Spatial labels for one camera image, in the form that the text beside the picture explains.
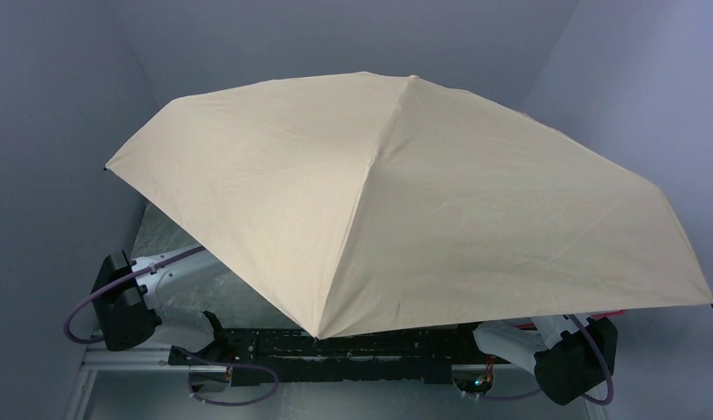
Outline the aluminium frame rail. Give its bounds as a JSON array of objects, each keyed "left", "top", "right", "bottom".
[{"left": 81, "top": 346, "right": 225, "bottom": 373}]

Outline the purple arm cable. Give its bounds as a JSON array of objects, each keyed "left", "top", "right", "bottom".
[
  {"left": 62, "top": 245, "right": 206, "bottom": 346},
  {"left": 461, "top": 313, "right": 616, "bottom": 407}
]

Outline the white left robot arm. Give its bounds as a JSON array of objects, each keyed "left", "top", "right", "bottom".
[{"left": 92, "top": 246, "right": 229, "bottom": 353}]

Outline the pink-framed whiteboard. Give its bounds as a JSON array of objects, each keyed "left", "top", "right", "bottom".
[{"left": 514, "top": 310, "right": 626, "bottom": 331}]

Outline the beige folding umbrella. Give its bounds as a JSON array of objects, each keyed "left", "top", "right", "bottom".
[{"left": 106, "top": 73, "right": 713, "bottom": 339}]

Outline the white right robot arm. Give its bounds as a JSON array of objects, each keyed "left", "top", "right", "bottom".
[{"left": 472, "top": 314, "right": 619, "bottom": 406}]

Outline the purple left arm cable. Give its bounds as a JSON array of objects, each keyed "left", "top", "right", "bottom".
[{"left": 62, "top": 245, "right": 206, "bottom": 346}]

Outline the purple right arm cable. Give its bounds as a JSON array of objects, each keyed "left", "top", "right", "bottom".
[{"left": 461, "top": 313, "right": 616, "bottom": 407}]

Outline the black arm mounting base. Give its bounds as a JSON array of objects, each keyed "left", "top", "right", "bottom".
[{"left": 199, "top": 324, "right": 491, "bottom": 387}]

